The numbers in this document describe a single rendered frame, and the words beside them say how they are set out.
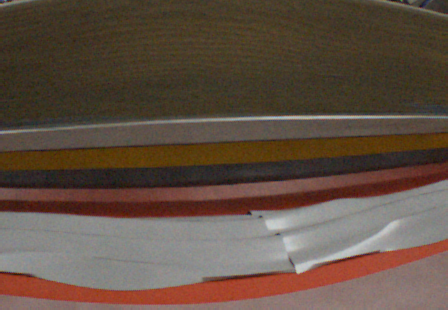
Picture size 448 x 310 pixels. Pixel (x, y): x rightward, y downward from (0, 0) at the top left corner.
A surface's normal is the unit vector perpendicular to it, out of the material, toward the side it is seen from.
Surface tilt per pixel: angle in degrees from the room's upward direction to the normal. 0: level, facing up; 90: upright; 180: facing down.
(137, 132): 90
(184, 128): 90
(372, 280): 0
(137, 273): 39
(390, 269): 0
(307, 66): 90
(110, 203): 0
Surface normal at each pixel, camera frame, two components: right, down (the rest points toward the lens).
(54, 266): 0.10, -0.63
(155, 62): 0.22, 0.18
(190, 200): 0.00, -0.98
